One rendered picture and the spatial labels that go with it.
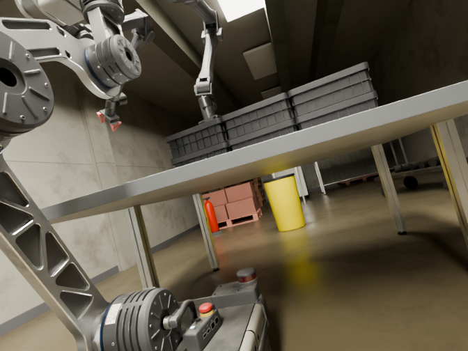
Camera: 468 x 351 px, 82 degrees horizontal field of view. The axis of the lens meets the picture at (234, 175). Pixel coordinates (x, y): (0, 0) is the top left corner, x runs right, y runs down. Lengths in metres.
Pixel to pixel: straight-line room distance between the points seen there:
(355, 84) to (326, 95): 0.10
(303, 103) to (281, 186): 2.09
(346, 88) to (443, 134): 0.43
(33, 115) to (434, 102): 0.77
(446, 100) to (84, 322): 0.94
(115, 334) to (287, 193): 2.63
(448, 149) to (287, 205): 2.10
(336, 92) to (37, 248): 1.03
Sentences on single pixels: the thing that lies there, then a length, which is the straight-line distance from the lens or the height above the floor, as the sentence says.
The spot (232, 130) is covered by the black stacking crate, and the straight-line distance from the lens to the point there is 1.18.
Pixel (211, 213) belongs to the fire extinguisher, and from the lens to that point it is 4.37.
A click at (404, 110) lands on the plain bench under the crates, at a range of 0.69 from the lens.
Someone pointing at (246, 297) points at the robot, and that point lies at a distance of 0.96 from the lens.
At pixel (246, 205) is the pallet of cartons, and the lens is 4.82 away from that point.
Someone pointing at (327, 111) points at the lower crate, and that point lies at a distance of 1.10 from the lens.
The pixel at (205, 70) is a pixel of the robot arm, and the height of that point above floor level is 1.19.
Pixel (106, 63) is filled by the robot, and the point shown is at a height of 1.10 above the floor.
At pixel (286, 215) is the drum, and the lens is 3.18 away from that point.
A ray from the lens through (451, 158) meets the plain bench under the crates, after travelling 1.34.
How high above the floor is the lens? 0.61
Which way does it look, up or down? 3 degrees up
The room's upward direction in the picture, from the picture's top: 15 degrees counter-clockwise
